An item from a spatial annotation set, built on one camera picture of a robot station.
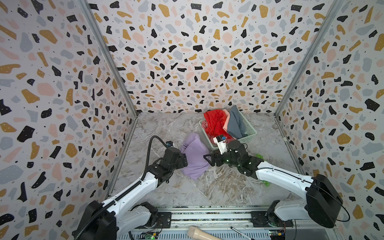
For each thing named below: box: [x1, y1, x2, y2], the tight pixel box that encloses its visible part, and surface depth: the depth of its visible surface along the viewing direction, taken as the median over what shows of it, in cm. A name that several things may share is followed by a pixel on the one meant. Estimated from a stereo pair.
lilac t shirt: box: [180, 132, 211, 181], surface depth 92 cm
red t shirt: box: [203, 109, 233, 141], surface depth 102 cm
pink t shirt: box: [201, 109, 231, 144], surface depth 102 cm
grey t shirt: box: [227, 105, 248, 140], surface depth 105 cm
